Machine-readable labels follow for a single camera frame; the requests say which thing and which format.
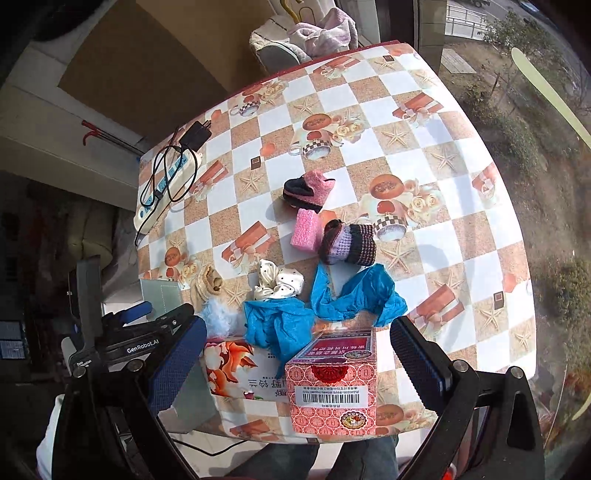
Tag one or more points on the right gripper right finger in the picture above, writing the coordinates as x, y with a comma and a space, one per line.
426, 364

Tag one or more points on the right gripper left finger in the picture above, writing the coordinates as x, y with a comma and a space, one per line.
171, 363

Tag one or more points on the beige knitted sock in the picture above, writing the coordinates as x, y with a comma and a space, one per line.
208, 283

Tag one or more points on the blue cloth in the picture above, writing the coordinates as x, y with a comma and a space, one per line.
281, 325
371, 290

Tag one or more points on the white dotted sock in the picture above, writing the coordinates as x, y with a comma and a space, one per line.
277, 282

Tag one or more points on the purple striped knitted sock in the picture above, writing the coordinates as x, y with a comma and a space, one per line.
350, 243

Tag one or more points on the grey storage box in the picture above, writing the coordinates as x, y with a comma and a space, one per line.
193, 404

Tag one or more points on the floral tissue pack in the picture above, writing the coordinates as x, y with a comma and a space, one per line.
236, 369

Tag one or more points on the light blue fluffy sock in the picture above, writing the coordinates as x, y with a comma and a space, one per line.
221, 321

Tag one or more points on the red patterned carton box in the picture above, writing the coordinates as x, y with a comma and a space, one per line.
332, 385

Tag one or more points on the white power strip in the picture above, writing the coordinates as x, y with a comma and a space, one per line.
172, 175

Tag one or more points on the pink sponge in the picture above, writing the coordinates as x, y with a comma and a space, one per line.
308, 231

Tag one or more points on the checkered tablecloth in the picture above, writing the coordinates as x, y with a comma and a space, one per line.
407, 161

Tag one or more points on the pink black sock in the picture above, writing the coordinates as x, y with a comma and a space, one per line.
310, 191

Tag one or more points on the black power adapter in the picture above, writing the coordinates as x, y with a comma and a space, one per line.
195, 136

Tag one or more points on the chair with grey cushion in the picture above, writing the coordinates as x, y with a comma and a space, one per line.
272, 47

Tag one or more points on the pink clothes pile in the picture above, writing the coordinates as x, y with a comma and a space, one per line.
336, 32

